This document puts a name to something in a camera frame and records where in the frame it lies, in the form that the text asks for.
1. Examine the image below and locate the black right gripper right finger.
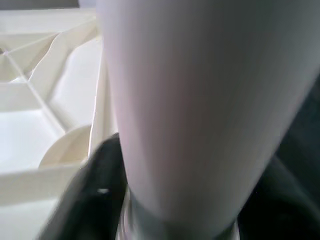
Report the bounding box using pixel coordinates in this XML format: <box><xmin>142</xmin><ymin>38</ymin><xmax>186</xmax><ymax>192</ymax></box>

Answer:
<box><xmin>237</xmin><ymin>152</ymin><xmax>320</xmax><ymax>240</ymax></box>

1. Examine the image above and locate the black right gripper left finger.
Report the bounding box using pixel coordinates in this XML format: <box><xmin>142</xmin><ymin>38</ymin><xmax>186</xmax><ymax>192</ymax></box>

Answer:
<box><xmin>33</xmin><ymin>132</ymin><xmax>131</xmax><ymax>240</ymax></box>

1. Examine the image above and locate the white plastic children table top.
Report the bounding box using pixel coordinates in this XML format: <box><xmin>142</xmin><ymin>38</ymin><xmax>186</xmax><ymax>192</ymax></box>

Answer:
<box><xmin>0</xmin><ymin>7</ymin><xmax>131</xmax><ymax>240</ymax></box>

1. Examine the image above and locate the white tapered table leg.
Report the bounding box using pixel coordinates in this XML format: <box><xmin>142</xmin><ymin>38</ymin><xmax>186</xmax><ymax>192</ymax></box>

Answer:
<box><xmin>96</xmin><ymin>0</ymin><xmax>320</xmax><ymax>240</ymax></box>

